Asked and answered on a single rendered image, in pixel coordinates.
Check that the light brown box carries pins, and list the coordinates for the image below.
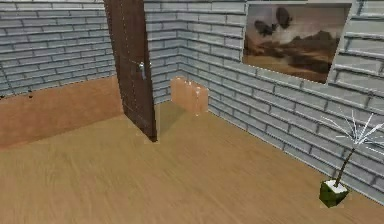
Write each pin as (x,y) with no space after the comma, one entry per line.
(188,94)

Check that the dark brown room door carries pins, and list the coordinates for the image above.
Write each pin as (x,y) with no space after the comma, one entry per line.
(133,43)

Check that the framed brown landscape picture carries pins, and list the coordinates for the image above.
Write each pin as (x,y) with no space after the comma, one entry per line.
(293,41)

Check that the white plant in green pot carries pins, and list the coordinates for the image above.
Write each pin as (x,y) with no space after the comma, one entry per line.
(336,186)

